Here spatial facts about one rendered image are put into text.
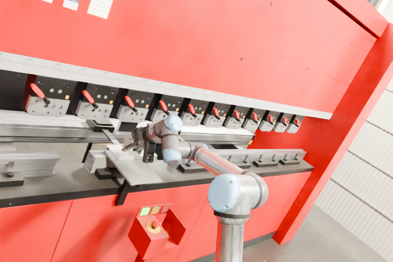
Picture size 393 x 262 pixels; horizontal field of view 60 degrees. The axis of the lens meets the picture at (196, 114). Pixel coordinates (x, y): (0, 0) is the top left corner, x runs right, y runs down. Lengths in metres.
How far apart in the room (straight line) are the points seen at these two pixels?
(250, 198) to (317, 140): 2.35
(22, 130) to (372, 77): 2.72
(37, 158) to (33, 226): 0.29
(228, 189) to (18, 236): 0.94
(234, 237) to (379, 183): 3.83
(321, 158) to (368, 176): 1.54
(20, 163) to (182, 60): 0.83
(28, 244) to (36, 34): 0.90
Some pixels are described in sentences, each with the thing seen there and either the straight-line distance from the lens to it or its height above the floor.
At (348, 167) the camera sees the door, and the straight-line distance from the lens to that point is 4.92.
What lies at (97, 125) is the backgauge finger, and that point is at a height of 1.02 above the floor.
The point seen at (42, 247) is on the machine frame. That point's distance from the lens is 1.75.
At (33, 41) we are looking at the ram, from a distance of 1.30.
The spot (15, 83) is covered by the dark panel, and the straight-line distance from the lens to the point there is 1.96.
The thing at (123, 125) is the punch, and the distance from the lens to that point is 1.67.
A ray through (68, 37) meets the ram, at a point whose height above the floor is 1.50.
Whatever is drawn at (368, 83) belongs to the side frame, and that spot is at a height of 1.77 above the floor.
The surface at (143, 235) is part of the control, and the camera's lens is 1.68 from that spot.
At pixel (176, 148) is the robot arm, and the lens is 1.38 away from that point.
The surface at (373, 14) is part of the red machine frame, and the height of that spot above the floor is 2.26.
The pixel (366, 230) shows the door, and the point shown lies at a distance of 4.97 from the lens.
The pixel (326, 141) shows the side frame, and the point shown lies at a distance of 3.38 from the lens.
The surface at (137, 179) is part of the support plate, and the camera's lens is 1.56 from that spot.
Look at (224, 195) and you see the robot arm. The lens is 1.07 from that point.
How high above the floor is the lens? 1.79
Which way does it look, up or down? 17 degrees down
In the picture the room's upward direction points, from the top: 24 degrees clockwise
